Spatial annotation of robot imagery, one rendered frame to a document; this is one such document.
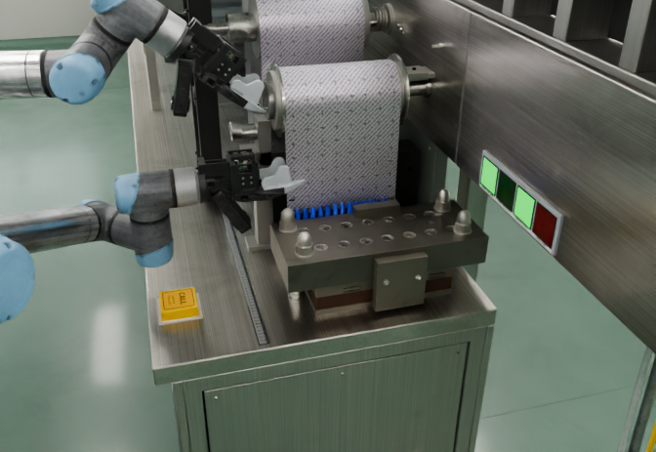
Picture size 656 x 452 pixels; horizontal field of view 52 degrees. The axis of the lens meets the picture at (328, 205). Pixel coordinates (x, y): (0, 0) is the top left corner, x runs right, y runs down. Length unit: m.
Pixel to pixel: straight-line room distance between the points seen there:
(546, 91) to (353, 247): 0.46
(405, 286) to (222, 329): 0.35
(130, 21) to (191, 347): 0.58
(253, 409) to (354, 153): 0.54
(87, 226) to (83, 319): 1.57
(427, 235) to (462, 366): 0.29
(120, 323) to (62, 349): 0.23
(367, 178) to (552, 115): 0.49
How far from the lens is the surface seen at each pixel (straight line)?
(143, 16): 1.24
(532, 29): 1.11
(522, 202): 1.14
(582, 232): 1.03
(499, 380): 2.59
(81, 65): 1.12
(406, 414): 1.48
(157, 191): 1.30
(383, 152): 1.40
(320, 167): 1.37
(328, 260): 1.24
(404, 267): 1.28
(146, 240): 1.35
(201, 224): 1.64
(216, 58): 1.26
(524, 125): 1.13
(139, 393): 2.54
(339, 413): 1.41
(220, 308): 1.35
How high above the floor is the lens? 1.71
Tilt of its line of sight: 28 degrees down
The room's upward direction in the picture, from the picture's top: 1 degrees clockwise
